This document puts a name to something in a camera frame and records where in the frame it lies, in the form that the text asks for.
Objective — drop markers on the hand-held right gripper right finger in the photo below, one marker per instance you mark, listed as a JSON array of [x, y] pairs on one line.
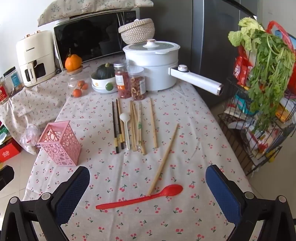
[[222, 194]]

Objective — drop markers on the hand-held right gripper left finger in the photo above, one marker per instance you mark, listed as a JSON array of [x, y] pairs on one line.
[[69, 197]]

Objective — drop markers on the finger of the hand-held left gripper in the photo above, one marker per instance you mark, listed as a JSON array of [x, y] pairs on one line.
[[5, 173]]

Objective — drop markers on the pink perforated utensil holder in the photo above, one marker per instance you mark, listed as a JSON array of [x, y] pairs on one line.
[[57, 148]]

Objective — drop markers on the red plastic spoon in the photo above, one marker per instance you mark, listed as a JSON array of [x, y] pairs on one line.
[[171, 190]]

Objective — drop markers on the bamboo chopstick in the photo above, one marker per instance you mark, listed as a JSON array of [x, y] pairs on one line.
[[132, 125], [153, 125], [164, 157], [119, 105], [142, 143]]

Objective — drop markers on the plastic chopsticks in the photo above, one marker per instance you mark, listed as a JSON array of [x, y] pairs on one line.
[[139, 125]]

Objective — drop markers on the red cardboard box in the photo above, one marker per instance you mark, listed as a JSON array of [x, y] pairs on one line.
[[9, 151]]

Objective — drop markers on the green packet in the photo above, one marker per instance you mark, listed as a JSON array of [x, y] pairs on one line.
[[3, 135]]

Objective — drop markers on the clear plastic bag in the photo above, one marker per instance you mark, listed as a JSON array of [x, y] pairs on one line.
[[30, 136]]

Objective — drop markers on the cherry print tablecloth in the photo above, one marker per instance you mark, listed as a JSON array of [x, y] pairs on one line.
[[34, 99], [185, 162]]

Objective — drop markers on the black chopstick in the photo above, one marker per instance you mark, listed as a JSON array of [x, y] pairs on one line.
[[115, 129], [121, 141]]

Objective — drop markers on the red label jar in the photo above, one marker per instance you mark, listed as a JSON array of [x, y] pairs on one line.
[[3, 92]]

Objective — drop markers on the dark lidded clear container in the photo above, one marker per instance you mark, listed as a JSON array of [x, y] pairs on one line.
[[13, 78]]

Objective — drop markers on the small orange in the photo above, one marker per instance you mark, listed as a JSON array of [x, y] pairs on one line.
[[81, 83], [77, 93], [85, 87]]

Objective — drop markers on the glass jar with wooden lid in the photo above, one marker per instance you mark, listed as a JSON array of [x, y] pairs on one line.
[[71, 80]]

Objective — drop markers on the white ceramic bowl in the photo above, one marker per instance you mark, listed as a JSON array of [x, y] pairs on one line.
[[99, 85]]

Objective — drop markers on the small green fruit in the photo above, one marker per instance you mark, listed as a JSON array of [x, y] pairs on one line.
[[109, 86]]

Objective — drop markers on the plastic jar of red snacks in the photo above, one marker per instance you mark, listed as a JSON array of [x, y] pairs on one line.
[[122, 85]]

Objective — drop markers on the cream air fryer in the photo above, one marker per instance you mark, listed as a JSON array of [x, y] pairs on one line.
[[34, 51]]

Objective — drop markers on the red snack packets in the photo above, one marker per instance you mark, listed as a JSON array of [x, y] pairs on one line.
[[241, 69]]

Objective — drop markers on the large orange with stem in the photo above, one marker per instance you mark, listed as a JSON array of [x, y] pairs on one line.
[[73, 62]]

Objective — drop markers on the dark green pumpkin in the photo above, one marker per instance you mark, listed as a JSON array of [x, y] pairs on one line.
[[105, 70]]

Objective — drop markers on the green herb bunch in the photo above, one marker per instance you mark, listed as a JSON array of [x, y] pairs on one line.
[[268, 69]]

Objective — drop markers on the white electric cooking pot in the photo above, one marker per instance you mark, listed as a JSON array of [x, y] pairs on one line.
[[157, 74]]

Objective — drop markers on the grey refrigerator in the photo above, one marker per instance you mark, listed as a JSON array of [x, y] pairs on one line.
[[215, 46]]

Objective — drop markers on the black microwave oven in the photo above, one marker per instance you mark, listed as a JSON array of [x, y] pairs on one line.
[[92, 39]]

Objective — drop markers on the napa cabbage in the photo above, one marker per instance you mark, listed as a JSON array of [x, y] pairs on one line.
[[242, 34]]

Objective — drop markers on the white rice cooker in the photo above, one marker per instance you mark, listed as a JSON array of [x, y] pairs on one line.
[[150, 47]]

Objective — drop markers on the woven lidded basket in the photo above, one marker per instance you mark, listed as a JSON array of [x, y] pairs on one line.
[[136, 32]]

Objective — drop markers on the red shopping bag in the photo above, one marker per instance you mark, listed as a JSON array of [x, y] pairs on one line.
[[274, 23]]

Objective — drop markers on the floral cloth cover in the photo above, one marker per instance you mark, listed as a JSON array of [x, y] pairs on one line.
[[92, 7]]

